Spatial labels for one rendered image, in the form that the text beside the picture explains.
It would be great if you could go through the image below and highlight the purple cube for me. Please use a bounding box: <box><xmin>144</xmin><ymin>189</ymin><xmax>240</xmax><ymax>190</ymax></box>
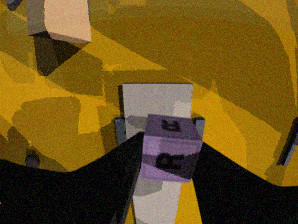
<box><xmin>140</xmin><ymin>113</ymin><xmax>202</xmax><ymax>184</ymax></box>

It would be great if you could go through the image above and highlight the tan rectangular box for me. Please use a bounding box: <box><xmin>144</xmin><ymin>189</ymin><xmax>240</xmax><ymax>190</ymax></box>
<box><xmin>5</xmin><ymin>0</ymin><xmax>298</xmax><ymax>44</ymax></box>

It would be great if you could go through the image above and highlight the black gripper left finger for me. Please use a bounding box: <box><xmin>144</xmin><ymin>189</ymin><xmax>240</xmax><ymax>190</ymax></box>
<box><xmin>0</xmin><ymin>132</ymin><xmax>145</xmax><ymax>224</ymax></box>

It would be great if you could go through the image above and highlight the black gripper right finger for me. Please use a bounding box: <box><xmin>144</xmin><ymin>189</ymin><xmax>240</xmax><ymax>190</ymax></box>
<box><xmin>193</xmin><ymin>143</ymin><xmax>298</xmax><ymax>224</ymax></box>

